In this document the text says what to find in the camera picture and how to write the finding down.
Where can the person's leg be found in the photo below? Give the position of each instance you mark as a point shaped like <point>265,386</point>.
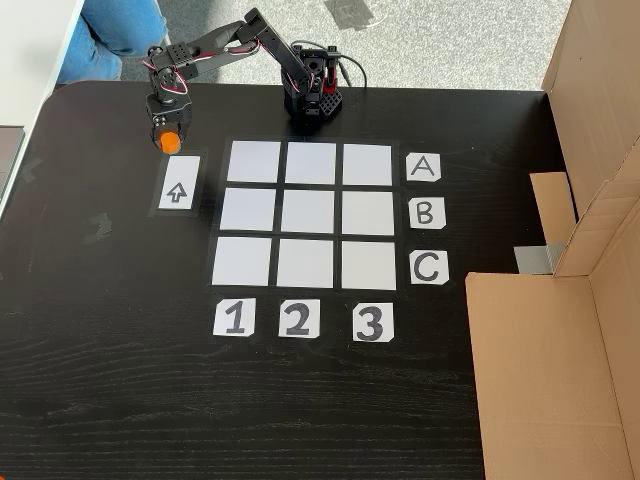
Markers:
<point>110,30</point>

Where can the white nine-square paper grid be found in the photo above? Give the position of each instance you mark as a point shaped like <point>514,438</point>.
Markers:
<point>305,215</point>

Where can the paper label number 1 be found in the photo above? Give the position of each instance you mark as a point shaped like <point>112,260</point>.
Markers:
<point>234,317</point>

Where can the red and black clamp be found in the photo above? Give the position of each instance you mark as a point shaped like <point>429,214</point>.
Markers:
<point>330,75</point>

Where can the paper label letter A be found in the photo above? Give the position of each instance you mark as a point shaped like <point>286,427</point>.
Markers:
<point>423,167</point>

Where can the white desk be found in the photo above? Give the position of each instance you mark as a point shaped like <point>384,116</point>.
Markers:
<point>30,40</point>

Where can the clear tape scraps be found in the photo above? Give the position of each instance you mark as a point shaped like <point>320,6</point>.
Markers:
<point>31,169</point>

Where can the grey floor tape patch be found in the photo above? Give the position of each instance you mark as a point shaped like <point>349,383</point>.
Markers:
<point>350,12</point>

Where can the paper label number 3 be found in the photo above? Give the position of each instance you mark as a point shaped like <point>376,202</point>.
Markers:
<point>372,322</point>

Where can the round orange token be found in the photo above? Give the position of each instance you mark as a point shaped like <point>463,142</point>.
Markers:
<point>170,142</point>

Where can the paper label letter C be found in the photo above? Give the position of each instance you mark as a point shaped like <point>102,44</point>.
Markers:
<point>428,267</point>

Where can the grey flat panel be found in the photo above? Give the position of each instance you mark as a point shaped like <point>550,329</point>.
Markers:
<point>10,160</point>

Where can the paper label number 2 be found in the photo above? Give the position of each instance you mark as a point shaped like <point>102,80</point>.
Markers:
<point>299,319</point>

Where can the brown cardboard screen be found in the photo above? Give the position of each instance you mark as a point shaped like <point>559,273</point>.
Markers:
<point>540,375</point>

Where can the white arrow paper sheet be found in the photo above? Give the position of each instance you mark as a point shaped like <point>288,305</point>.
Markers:
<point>179,185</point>

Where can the paper label letter B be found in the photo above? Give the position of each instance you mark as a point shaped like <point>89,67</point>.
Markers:
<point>426,213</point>

